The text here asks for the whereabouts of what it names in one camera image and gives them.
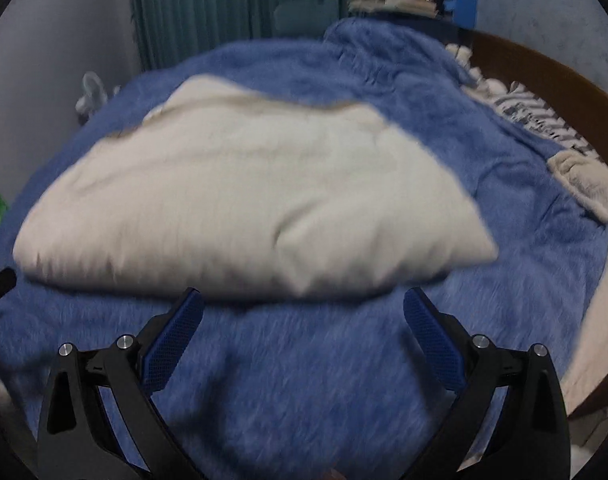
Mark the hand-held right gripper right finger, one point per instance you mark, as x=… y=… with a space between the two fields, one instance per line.
x=434 y=342

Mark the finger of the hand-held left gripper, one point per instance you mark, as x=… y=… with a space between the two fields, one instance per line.
x=1 y=284

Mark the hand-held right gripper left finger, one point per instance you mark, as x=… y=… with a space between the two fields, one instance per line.
x=171 y=342

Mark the white hooded coat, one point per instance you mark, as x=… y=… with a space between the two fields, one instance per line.
x=244 y=195

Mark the blue fuzzy blanket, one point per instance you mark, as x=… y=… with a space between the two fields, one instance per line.
x=309 y=370

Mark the white standing fan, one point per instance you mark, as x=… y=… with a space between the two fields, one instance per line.
x=91 y=95

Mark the cream bed sheet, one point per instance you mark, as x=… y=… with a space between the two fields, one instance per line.
x=591 y=185

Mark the striped cloth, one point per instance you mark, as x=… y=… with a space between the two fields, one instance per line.
x=529 y=110

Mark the blue box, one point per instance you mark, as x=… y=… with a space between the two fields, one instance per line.
x=465 y=5

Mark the teal curtain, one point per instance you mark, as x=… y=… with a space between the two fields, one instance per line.
x=234 y=5

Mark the teal cushion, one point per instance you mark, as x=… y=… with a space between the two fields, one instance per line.
x=299 y=19

